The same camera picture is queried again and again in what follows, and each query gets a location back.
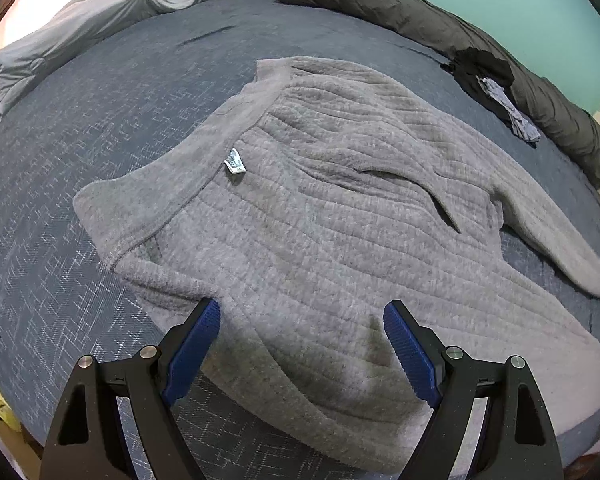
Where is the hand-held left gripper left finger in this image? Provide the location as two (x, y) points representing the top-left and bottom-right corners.
(40, 297), (222, 480)

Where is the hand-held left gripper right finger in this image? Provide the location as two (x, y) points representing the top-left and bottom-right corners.
(383, 300), (565, 480)

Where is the grey quilted sweater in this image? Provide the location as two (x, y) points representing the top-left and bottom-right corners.
(72, 55), (600, 476)

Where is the blue bed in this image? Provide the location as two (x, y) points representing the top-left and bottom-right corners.
(0, 0), (600, 480)

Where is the blue striped cloth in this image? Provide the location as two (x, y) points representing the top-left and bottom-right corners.
(475, 76), (542, 144)

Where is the black garment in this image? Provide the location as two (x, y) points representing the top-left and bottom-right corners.
(440, 47), (516, 127)

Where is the dark grey rolled duvet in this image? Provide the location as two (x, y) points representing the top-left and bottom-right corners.
(275, 0), (600, 190)

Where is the light grey bed sheet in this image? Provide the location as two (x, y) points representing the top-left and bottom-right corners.
(0, 0), (259, 134)

